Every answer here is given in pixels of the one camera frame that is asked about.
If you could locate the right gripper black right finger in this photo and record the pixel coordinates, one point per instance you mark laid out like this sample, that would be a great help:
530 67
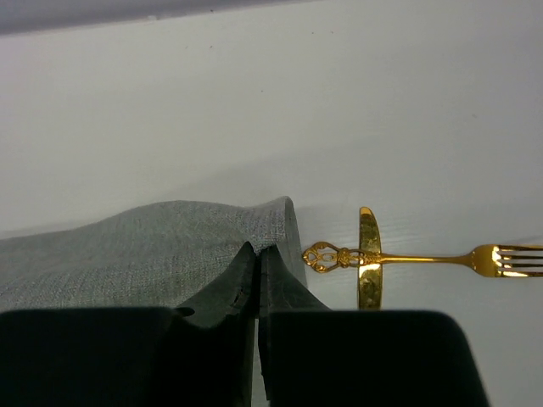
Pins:
280 291

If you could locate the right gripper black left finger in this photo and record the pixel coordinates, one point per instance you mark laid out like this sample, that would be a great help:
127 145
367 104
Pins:
218 348

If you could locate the grey cloth napkin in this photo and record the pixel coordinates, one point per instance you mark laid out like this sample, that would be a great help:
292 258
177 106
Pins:
154 255

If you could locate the gold knife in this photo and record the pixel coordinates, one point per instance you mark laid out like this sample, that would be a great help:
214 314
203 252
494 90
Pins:
370 272

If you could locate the gold fork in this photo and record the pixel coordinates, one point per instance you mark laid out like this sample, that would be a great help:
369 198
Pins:
488 260

